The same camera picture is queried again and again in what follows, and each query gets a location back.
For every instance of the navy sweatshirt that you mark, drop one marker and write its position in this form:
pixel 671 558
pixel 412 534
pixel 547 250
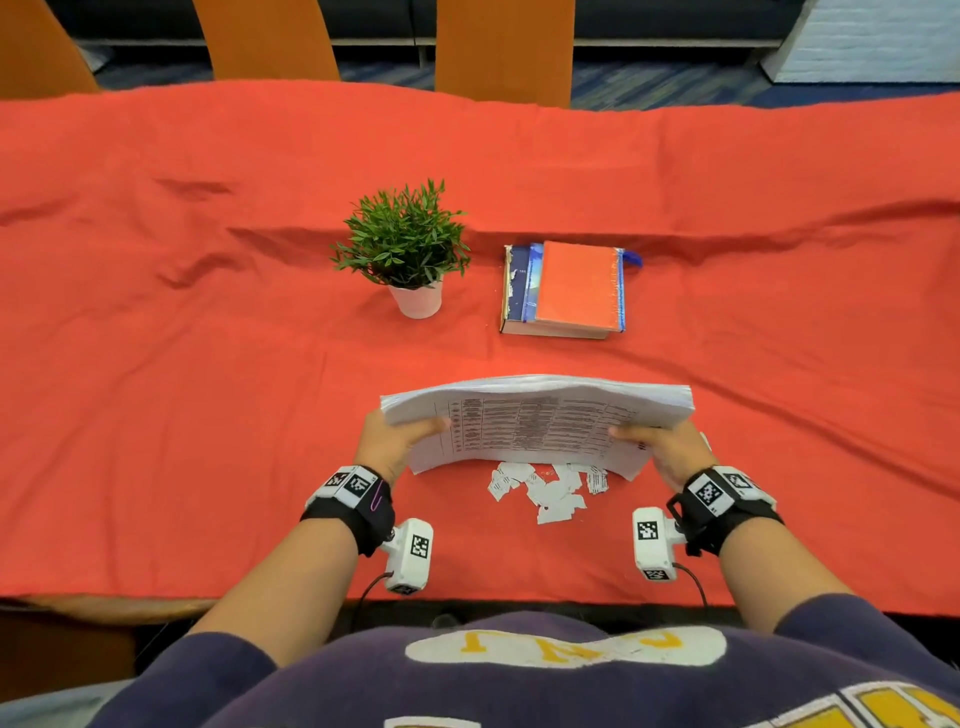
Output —
pixel 337 682

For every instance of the heap of torn paper scraps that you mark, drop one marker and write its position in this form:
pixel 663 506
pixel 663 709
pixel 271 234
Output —
pixel 551 495

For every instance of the person's right forearm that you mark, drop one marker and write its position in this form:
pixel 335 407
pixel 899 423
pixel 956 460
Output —
pixel 780 585

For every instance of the person's left hand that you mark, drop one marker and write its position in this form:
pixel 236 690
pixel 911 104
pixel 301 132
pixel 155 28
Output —
pixel 386 450

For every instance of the green plant in white pot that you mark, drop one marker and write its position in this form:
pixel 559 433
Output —
pixel 405 232

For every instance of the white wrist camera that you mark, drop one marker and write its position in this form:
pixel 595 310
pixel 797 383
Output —
pixel 654 544
pixel 409 555

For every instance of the red tablecloth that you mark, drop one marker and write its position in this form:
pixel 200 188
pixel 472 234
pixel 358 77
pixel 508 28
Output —
pixel 150 337

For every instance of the orange notebook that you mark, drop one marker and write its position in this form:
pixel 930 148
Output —
pixel 577 285

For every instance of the person's right hand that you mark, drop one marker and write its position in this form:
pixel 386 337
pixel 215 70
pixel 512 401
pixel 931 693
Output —
pixel 679 454

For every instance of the blue pen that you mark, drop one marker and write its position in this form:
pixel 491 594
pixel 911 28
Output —
pixel 632 259

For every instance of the black sofa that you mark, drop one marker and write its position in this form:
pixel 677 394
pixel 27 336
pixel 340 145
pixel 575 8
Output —
pixel 675 15

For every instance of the person's left forearm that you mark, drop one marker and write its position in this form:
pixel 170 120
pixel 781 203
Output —
pixel 285 592

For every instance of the dark blue worn book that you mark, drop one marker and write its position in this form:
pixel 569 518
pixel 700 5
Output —
pixel 514 277

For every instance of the pile of printed papers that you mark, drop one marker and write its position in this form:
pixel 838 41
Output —
pixel 540 420

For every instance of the orange chair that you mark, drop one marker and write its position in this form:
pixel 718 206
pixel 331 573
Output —
pixel 41 49
pixel 506 52
pixel 266 41

